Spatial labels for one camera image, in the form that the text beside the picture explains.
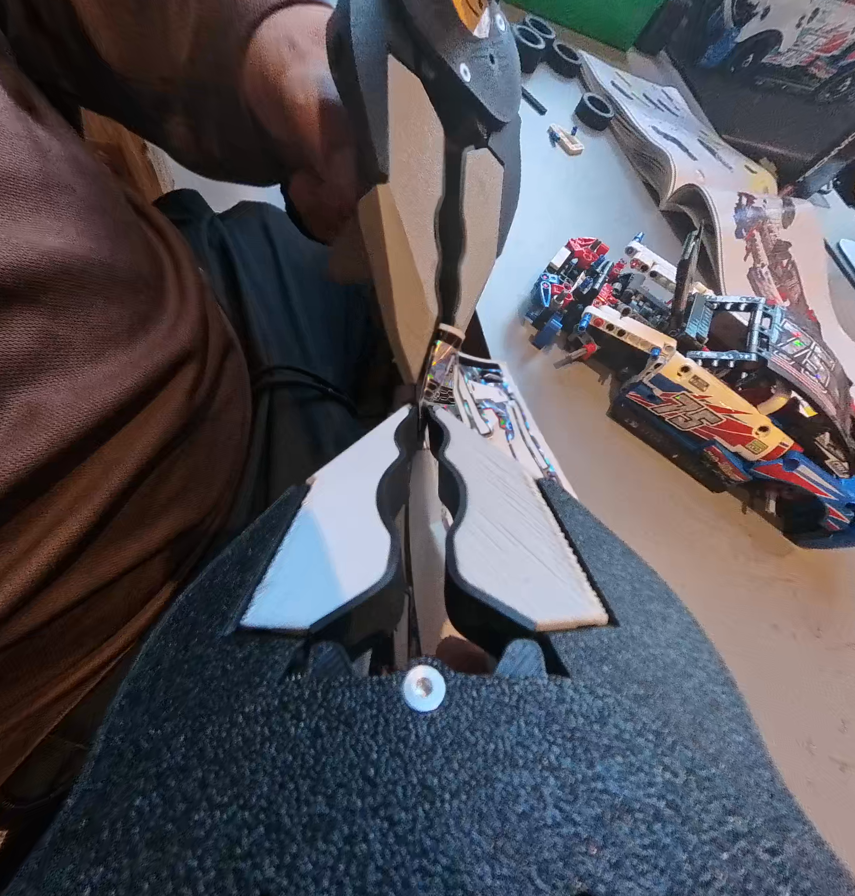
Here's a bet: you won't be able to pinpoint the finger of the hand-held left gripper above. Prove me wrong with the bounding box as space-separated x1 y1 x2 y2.
359 55 449 387
440 139 507 331

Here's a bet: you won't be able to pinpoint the holographic sticker sheet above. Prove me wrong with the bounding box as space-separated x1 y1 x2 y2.
417 323 575 491

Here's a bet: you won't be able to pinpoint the person's left hand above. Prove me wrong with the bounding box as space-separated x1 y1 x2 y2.
242 21 372 246

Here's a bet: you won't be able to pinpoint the white curved object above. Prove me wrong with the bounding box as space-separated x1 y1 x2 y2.
826 238 855 316

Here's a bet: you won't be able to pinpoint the person's left forearm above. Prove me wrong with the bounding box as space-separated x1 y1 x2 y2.
70 0 330 190

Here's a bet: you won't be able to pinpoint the instruction booklet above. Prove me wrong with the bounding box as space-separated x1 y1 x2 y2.
581 52 855 393

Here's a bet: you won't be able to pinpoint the grey desk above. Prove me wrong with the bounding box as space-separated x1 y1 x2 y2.
469 0 855 896

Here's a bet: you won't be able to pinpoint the toy brick race car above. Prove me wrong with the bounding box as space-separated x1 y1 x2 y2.
524 223 855 550

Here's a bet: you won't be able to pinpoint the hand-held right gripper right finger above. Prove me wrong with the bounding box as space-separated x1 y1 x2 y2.
426 408 612 631

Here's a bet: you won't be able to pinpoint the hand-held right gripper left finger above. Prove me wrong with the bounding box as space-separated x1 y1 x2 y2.
238 404 420 636

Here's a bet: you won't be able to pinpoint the black cable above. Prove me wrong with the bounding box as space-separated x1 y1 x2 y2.
252 364 372 421

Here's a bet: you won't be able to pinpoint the black toy car set box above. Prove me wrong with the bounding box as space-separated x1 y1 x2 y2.
668 0 855 184

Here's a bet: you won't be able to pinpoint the person's dark trousers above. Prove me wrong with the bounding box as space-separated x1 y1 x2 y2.
154 189 417 540

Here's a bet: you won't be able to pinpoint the green plastic bin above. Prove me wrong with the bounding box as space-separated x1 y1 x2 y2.
504 0 669 51

